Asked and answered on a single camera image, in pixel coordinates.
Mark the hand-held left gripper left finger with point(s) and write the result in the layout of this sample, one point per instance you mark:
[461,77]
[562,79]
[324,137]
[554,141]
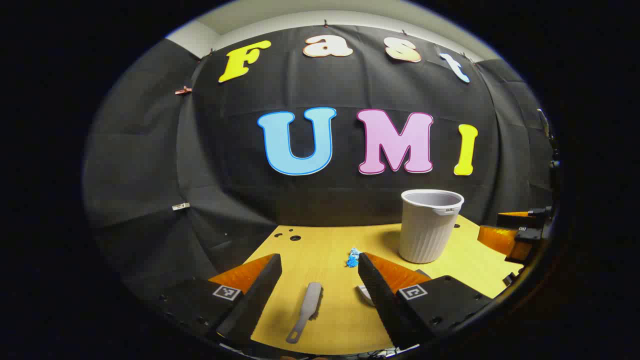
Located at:
[257,290]

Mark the grey ribbed garbage bin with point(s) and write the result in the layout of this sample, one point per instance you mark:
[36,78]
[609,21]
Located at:
[427,230]

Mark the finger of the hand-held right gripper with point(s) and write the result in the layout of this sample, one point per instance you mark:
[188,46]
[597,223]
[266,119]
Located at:
[505,240]
[520,216]

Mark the yellow wooden desktop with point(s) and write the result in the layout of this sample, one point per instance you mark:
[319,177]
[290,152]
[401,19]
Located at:
[335,250]

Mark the grey dustpan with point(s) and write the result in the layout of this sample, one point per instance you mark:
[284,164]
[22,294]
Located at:
[365,295]

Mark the copper cloth clip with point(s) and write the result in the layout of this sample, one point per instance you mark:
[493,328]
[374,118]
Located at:
[183,90]

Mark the light blue paper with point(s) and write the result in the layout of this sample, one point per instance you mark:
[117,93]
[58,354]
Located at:
[353,257]

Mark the small grey broom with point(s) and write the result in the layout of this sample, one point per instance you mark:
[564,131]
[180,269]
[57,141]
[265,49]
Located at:
[307,310]

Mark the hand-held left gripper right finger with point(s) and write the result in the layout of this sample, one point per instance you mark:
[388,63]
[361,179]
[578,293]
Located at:
[380,295]

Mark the white cloth clip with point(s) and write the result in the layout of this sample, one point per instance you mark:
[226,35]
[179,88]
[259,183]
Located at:
[180,206]

